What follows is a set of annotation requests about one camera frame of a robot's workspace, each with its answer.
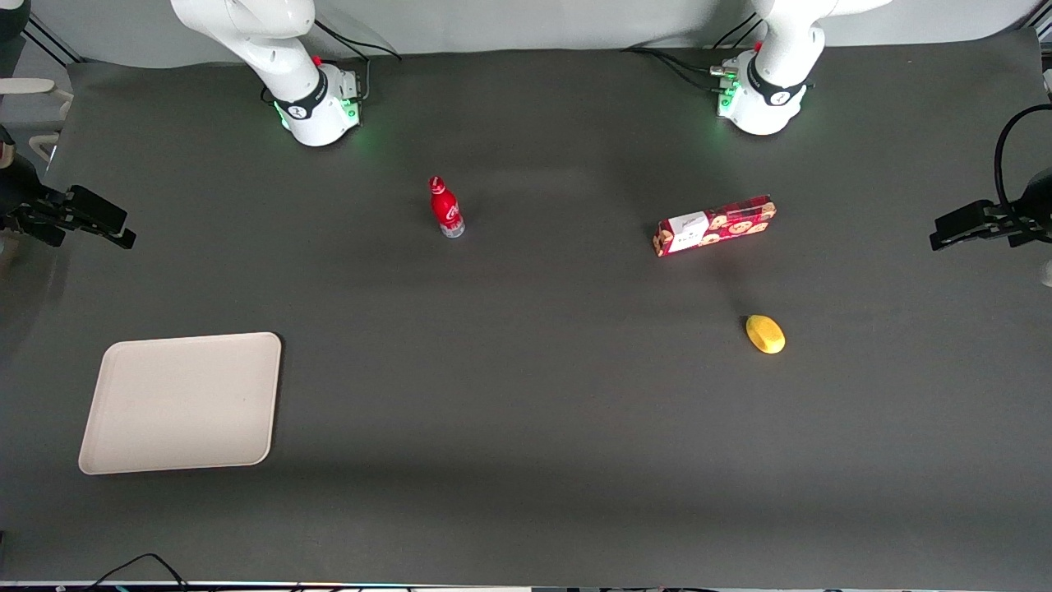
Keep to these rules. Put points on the red coke bottle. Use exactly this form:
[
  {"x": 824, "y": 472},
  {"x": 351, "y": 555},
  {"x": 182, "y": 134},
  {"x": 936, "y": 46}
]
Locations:
[{"x": 445, "y": 207}]

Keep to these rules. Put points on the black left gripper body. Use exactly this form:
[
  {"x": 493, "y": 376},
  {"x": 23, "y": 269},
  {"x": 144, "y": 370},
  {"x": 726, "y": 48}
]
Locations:
[{"x": 1032, "y": 205}]

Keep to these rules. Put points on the yellow lemon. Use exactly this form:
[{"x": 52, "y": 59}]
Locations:
[{"x": 765, "y": 334}]

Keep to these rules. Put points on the beige rectangular plastic tray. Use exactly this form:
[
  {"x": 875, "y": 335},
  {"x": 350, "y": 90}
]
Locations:
[{"x": 181, "y": 403}]

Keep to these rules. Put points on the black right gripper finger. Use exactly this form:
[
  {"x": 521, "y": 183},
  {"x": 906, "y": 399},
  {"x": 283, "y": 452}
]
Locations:
[
  {"x": 115, "y": 238},
  {"x": 97, "y": 210}
]

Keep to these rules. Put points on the red cookie box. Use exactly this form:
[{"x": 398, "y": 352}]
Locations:
[{"x": 715, "y": 224}]

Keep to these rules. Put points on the white chair frame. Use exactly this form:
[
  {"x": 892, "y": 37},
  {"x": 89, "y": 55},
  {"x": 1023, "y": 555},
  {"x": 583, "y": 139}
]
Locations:
[{"x": 41, "y": 89}]

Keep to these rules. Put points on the dark grey table cover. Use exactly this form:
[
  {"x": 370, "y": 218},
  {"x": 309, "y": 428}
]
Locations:
[{"x": 526, "y": 427}]

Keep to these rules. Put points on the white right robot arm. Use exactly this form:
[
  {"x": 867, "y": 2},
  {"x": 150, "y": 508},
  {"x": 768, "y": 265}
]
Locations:
[{"x": 283, "y": 57}]

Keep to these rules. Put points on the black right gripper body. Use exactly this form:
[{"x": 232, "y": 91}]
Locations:
[{"x": 18, "y": 191}]

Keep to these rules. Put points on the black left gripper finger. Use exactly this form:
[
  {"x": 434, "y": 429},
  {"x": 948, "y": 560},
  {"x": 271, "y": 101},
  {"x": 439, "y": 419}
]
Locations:
[
  {"x": 953, "y": 241},
  {"x": 970, "y": 218}
]

